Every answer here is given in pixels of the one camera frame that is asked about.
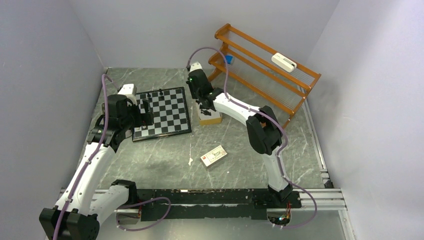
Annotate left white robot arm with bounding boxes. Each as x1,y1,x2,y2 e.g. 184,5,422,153
39,94,154,240

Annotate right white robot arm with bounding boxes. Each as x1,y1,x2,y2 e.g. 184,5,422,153
186,66,293,207

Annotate tin box black pieces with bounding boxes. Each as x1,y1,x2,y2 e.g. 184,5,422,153
195,99,223,126

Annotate tin box white pieces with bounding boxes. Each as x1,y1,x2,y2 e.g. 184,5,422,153
100,102,106,115

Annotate black white chessboard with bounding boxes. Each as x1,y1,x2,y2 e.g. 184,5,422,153
132,86,192,142

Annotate blue block on rack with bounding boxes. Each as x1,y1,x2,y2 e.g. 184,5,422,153
225,55,235,65

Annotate white red card box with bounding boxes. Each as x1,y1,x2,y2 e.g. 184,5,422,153
200,145,228,168

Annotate orange wooden rack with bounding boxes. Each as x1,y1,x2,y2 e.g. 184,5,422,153
208,23,321,127

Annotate white device on rack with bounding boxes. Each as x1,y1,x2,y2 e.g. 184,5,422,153
271,52,297,73

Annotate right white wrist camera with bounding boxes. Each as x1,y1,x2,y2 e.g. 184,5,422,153
188,61,203,73

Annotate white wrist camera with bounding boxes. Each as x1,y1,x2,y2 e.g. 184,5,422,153
117,83,137,105
188,61,203,73

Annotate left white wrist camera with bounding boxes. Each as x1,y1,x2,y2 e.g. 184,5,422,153
117,83,137,105

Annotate black mounting base plate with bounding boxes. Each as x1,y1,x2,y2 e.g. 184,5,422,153
137,188,302,222

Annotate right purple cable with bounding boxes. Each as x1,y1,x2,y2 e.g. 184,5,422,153
186,46,318,229

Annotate aluminium rail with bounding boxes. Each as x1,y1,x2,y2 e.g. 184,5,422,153
92,188,345,215

